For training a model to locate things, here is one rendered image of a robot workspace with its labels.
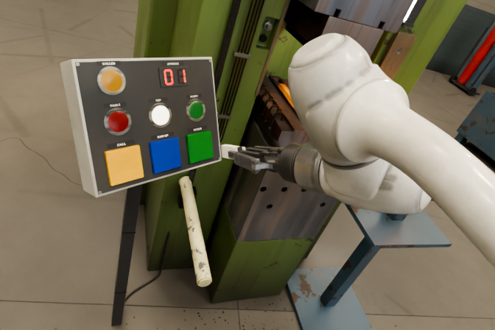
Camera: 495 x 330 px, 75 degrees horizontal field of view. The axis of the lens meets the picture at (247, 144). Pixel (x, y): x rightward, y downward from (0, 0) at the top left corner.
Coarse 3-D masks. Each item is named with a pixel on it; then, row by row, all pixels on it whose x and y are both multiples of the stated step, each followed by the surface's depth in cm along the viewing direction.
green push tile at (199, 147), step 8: (192, 136) 81; (200, 136) 83; (208, 136) 85; (192, 144) 82; (200, 144) 83; (208, 144) 85; (192, 152) 82; (200, 152) 84; (208, 152) 85; (192, 160) 82; (200, 160) 84
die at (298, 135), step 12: (264, 84) 136; (276, 84) 137; (264, 96) 128; (276, 96) 129; (276, 108) 122; (288, 108) 123; (276, 120) 115; (288, 120) 115; (276, 132) 113; (288, 132) 111; (300, 132) 112
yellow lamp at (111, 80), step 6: (108, 72) 66; (114, 72) 67; (102, 78) 65; (108, 78) 66; (114, 78) 67; (120, 78) 68; (102, 84) 66; (108, 84) 66; (114, 84) 67; (120, 84) 68; (108, 90) 67; (114, 90) 67
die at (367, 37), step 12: (288, 12) 111; (300, 12) 104; (312, 12) 97; (300, 24) 103; (312, 24) 96; (324, 24) 91; (336, 24) 91; (348, 24) 92; (360, 24) 93; (312, 36) 96; (360, 36) 96; (372, 36) 97; (372, 48) 99
